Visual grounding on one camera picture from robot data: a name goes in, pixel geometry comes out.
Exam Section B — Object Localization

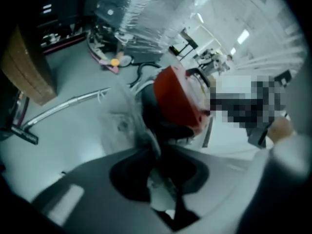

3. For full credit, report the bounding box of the red vacuum cleaner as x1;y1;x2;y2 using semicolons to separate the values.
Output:
142;65;213;144

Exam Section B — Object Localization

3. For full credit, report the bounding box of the black table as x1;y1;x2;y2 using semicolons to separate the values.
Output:
178;27;199;59

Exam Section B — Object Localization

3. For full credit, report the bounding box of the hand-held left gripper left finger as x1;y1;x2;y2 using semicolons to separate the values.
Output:
31;147;177;234

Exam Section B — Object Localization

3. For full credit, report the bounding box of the white power cable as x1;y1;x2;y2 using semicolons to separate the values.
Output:
131;78;157;93

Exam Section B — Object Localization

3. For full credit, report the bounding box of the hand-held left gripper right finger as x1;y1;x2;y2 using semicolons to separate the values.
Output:
168;135;311;234

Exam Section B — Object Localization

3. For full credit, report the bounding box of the pink pad piece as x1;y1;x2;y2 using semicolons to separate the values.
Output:
88;47;120;75

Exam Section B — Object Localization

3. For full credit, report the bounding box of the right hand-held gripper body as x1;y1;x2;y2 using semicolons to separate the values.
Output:
210;91;287;150

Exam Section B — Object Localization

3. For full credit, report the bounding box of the black vacuum floor nozzle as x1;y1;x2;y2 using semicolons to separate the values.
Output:
10;125;40;146

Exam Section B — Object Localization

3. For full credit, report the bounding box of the curved wooden stair beam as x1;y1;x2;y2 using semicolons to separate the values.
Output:
0;25;59;106

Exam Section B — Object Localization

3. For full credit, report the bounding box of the black vacuum hose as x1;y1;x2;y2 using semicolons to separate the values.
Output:
128;60;162;88

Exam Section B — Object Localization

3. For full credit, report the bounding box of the plastic-wrapped black machine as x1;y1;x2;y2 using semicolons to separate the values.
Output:
93;0;215;63

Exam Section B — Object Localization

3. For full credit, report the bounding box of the metal vacuum wand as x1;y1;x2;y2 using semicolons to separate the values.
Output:
22;87;111;129

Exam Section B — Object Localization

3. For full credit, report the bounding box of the person's right forearm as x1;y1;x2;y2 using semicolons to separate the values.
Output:
267;117;294;145

